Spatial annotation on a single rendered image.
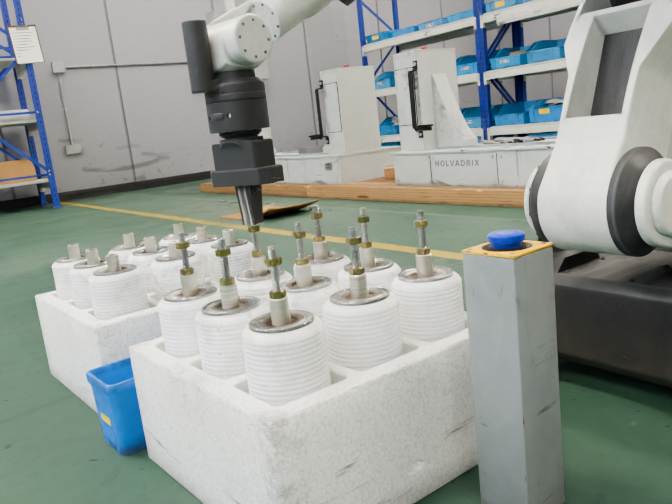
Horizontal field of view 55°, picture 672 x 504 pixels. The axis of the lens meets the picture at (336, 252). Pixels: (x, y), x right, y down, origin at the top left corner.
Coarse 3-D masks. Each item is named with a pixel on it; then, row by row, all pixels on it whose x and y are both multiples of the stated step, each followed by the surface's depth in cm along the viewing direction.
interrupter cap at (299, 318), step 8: (296, 312) 77; (304, 312) 76; (256, 320) 75; (264, 320) 75; (296, 320) 75; (304, 320) 73; (312, 320) 73; (256, 328) 72; (264, 328) 72; (272, 328) 72; (280, 328) 71; (288, 328) 71; (296, 328) 71
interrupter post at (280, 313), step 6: (270, 300) 73; (276, 300) 73; (282, 300) 73; (270, 306) 73; (276, 306) 73; (282, 306) 73; (288, 306) 74; (276, 312) 73; (282, 312) 73; (288, 312) 74; (276, 318) 73; (282, 318) 73; (288, 318) 74; (276, 324) 73; (282, 324) 73
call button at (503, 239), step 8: (496, 232) 71; (504, 232) 71; (512, 232) 70; (520, 232) 70; (488, 240) 71; (496, 240) 70; (504, 240) 69; (512, 240) 69; (520, 240) 69; (496, 248) 70; (504, 248) 70
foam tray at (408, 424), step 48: (144, 384) 93; (192, 384) 79; (240, 384) 78; (336, 384) 73; (384, 384) 75; (432, 384) 80; (144, 432) 98; (192, 432) 82; (240, 432) 71; (288, 432) 67; (336, 432) 71; (384, 432) 75; (432, 432) 80; (192, 480) 86; (240, 480) 74; (288, 480) 67; (336, 480) 71; (384, 480) 76; (432, 480) 81
